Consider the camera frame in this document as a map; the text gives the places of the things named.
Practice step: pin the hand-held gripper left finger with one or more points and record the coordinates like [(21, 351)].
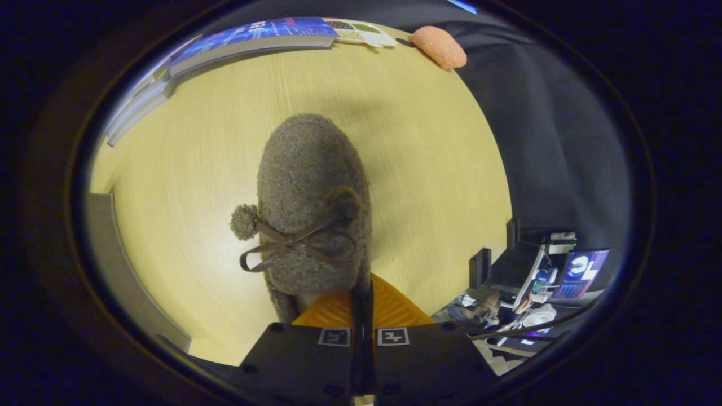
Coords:
[(304, 361)]

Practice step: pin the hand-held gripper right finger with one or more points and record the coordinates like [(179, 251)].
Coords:
[(428, 361)]

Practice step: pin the brown fuzzy slipper shoe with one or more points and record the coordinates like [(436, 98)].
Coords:
[(310, 169)]

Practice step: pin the black upright block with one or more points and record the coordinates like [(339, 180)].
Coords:
[(479, 269)]

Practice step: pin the white bowl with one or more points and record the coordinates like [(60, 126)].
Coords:
[(538, 316)]

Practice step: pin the black monitor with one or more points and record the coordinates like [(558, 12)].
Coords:
[(516, 265)]

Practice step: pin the laptop with bright screen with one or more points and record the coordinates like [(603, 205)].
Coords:
[(581, 273)]

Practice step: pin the black backdrop cloth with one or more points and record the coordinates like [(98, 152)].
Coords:
[(553, 141)]

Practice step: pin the white book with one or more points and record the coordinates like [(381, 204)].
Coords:
[(138, 101), (155, 79)]

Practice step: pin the orange fuzzy sponge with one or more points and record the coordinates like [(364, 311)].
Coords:
[(439, 47)]

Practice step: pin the blue book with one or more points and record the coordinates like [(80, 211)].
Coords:
[(254, 36)]

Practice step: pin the white printed leaflet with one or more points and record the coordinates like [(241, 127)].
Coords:
[(361, 31)]

